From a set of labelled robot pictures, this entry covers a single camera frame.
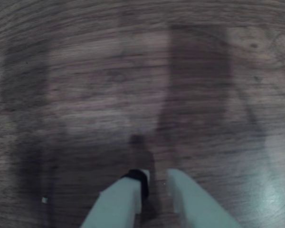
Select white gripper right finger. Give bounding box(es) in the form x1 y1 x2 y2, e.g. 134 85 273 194
167 168 243 228

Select gripper white left finger black band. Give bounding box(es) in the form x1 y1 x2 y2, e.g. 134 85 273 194
80 169 151 228

